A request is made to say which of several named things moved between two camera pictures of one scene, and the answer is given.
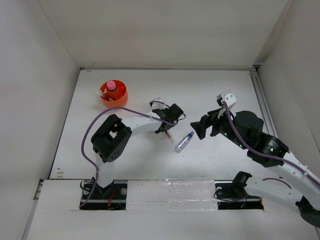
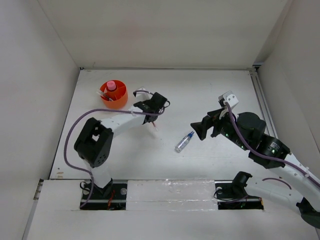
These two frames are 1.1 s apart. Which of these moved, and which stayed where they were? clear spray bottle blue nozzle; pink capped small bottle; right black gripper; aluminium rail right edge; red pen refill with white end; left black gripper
Moved: left black gripper; red pen refill with white end
Stayed: aluminium rail right edge; pink capped small bottle; clear spray bottle blue nozzle; right black gripper
